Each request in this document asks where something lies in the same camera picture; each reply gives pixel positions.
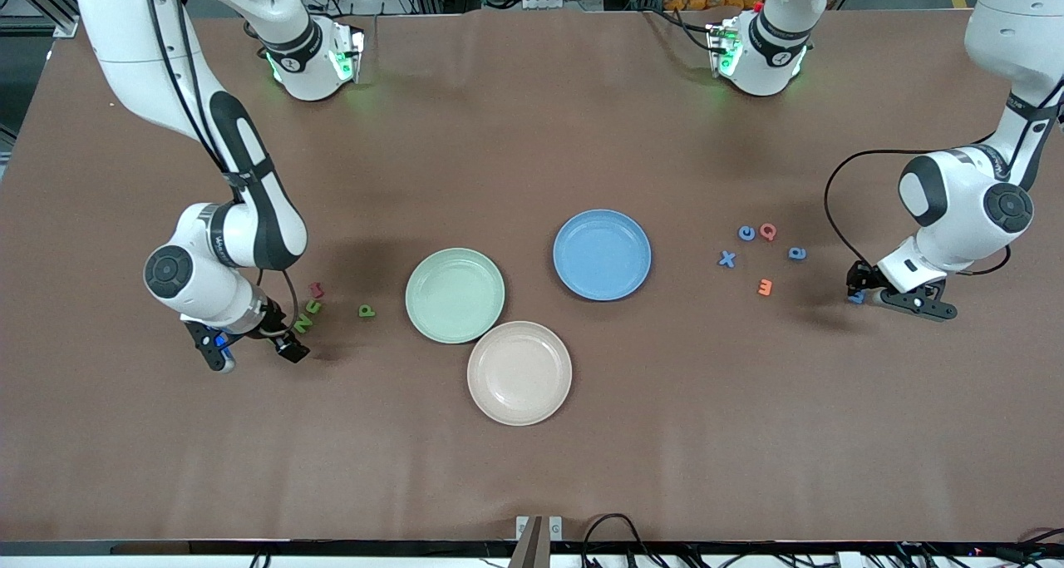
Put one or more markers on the orange letter E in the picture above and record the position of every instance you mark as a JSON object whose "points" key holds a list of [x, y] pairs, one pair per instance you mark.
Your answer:
{"points": [[770, 287]]}

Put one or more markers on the pale pink plate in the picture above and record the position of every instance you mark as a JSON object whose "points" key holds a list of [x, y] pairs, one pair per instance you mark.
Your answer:
{"points": [[519, 373]]}

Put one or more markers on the green letter N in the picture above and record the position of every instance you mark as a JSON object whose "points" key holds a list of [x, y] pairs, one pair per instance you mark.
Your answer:
{"points": [[304, 324]]}

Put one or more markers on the white power strip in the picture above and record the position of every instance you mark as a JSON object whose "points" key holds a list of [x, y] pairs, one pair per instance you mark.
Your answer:
{"points": [[553, 3]]}

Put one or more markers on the red letter Q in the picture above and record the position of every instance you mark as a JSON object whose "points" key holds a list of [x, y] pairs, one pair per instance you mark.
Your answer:
{"points": [[761, 232]]}

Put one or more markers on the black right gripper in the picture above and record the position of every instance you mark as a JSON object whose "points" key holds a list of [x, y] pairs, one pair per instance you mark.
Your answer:
{"points": [[272, 327]]}

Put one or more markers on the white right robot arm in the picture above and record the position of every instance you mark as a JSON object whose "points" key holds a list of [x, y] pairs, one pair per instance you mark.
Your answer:
{"points": [[258, 219]]}

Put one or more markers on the blue plate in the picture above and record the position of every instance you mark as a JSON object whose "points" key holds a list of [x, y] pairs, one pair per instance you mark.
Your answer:
{"points": [[603, 254]]}

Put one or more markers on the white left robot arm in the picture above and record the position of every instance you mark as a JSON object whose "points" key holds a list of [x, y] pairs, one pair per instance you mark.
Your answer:
{"points": [[956, 206]]}

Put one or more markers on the light green plate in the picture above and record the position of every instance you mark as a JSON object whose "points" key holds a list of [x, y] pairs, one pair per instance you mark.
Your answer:
{"points": [[455, 295]]}

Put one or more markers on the blue letter A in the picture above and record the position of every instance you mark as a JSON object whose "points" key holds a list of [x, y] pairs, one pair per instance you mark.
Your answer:
{"points": [[792, 256]]}

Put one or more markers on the blue letter C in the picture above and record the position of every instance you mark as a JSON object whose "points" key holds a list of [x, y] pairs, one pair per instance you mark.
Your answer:
{"points": [[740, 233]]}

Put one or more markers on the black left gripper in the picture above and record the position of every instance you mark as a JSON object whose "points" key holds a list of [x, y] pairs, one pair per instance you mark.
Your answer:
{"points": [[861, 279]]}

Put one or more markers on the small metal bracket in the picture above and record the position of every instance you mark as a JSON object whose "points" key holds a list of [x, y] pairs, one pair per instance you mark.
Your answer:
{"points": [[532, 543]]}

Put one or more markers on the aluminium frame profile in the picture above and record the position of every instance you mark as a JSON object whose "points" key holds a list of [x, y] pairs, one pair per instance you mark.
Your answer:
{"points": [[41, 2]]}

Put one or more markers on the blue letter X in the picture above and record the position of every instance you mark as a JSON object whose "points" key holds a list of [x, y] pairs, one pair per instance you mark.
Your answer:
{"points": [[727, 259]]}

